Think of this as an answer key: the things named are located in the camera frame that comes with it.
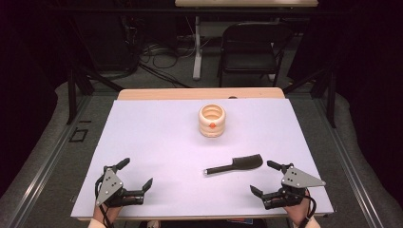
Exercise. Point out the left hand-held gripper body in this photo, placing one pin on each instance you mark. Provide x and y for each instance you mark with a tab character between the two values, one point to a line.
109	186

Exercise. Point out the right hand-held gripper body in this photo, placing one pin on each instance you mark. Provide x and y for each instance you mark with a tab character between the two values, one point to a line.
294	180

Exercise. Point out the black comb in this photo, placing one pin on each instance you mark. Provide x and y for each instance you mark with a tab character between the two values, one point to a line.
247	163

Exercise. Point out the cream ribbed cup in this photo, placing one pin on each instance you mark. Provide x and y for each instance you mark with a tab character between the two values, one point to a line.
211	122

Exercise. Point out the person's left hand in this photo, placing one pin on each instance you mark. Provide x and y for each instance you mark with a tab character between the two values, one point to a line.
106	213

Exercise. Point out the person's right hand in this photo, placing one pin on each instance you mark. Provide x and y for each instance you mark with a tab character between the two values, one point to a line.
299	212

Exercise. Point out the white table mat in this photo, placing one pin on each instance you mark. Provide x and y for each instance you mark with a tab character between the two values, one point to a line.
177	152

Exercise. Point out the wooden table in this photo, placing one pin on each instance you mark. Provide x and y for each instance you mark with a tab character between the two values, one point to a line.
177	93

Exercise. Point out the black folding chair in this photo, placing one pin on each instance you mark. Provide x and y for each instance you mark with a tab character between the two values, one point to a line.
250	53

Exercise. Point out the white-legged light table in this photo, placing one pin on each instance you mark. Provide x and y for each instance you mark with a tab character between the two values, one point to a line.
198	53

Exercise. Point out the grey metal floor rail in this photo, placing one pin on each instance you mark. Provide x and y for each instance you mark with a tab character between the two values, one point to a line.
41	171
348	171

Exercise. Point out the black metal frame stand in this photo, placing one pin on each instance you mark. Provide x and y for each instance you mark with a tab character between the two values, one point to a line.
72	95
331	95

